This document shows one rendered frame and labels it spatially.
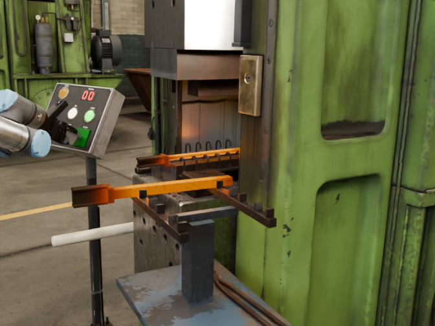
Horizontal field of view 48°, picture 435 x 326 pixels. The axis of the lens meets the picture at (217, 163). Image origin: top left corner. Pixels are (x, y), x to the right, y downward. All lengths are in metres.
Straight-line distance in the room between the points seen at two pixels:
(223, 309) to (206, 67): 0.78
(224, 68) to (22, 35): 4.85
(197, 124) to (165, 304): 0.89
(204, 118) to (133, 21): 8.93
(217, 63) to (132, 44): 9.18
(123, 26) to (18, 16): 4.63
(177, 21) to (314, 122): 0.52
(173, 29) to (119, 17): 9.08
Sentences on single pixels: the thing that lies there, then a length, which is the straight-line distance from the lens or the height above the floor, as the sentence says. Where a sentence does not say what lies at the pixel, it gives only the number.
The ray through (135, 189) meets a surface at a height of 1.04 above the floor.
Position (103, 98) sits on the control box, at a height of 1.16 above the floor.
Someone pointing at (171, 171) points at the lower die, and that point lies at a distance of 1.66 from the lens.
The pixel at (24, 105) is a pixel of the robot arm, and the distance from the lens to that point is 1.80.
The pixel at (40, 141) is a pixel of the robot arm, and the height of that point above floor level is 1.07.
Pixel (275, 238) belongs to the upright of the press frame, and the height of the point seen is 0.84.
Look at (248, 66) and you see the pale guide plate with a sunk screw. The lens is 1.45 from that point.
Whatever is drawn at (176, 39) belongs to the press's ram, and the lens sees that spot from 1.58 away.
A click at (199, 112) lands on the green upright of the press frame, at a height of 1.12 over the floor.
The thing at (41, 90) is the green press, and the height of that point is 0.75.
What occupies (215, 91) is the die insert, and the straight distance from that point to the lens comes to 1.70.
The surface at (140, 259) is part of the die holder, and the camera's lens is 1.87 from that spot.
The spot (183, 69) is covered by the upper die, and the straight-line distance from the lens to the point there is 1.59.
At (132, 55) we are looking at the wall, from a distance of 10.80.
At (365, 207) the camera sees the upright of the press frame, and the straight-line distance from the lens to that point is 1.69.
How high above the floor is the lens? 1.39
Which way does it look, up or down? 14 degrees down
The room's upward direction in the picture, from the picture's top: 1 degrees clockwise
